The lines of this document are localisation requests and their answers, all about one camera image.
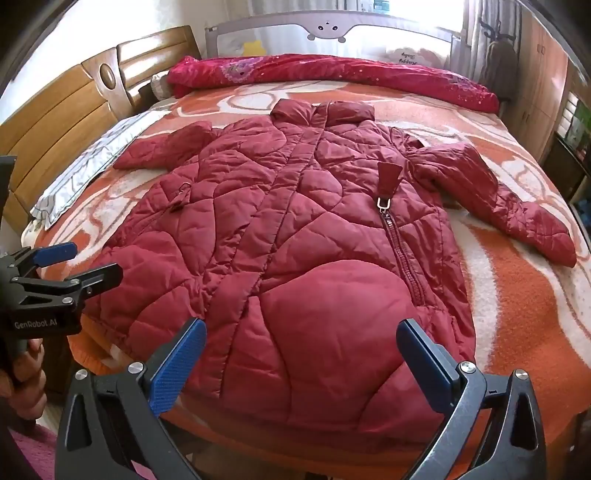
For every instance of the dark side cabinet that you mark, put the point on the dark side cabinet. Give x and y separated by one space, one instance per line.
570 170

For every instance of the white printed pillow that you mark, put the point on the white printed pillow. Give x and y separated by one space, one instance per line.
418 56

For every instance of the grey and white pillowcase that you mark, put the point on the grey and white pillowcase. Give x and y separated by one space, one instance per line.
92 157

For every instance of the orange and white blanket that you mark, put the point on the orange and white blanket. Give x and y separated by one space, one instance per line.
508 286

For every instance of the red floral quilt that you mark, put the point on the red floral quilt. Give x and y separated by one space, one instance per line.
323 69

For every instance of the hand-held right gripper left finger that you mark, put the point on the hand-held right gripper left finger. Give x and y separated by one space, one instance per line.
180 364

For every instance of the wooden wardrobe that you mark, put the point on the wooden wardrobe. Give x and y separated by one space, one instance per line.
540 92

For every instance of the red quilted puffer coat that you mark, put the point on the red quilted puffer coat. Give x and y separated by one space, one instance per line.
300 230

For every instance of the pink rug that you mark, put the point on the pink rug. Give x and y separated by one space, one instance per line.
39 452

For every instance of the grey bed guard rail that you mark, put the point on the grey bed guard rail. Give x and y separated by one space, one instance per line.
286 32

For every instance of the coat rack with hanging clothes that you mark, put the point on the coat rack with hanging clothes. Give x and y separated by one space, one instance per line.
501 60

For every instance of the window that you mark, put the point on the window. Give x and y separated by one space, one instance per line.
415 11

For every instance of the wooden headboard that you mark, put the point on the wooden headboard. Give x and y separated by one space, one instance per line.
46 124

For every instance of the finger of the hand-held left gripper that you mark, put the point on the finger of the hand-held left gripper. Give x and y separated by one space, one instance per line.
53 254
99 277

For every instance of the person's left hand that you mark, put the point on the person's left hand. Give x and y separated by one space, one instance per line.
31 383

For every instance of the row of green white boxes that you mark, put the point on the row of green white boxes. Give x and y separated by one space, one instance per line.
577 122

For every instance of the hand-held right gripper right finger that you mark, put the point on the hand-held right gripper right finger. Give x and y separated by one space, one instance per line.
425 364

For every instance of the yellow soft toy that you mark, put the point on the yellow soft toy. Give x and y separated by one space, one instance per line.
252 48

